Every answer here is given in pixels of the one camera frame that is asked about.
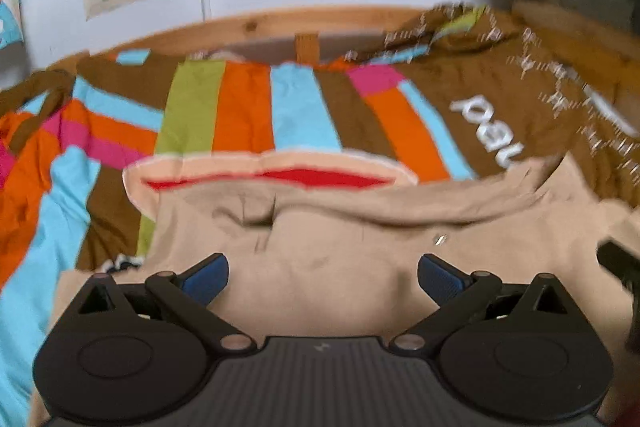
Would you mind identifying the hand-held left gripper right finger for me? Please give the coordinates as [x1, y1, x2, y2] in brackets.
[389, 253, 574, 356]

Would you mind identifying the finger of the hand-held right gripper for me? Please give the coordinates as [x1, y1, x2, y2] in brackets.
[596, 241, 640, 304]

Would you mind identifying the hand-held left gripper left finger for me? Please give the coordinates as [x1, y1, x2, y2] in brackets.
[74, 253, 257, 358]

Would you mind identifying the beige garment with snap button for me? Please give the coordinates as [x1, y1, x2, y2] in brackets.
[30, 154, 640, 427]

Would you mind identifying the colourful striped printed blanket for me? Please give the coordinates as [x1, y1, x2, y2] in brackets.
[0, 2, 640, 427]

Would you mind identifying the wooden bed frame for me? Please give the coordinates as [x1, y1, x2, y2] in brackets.
[30, 1, 640, 108]

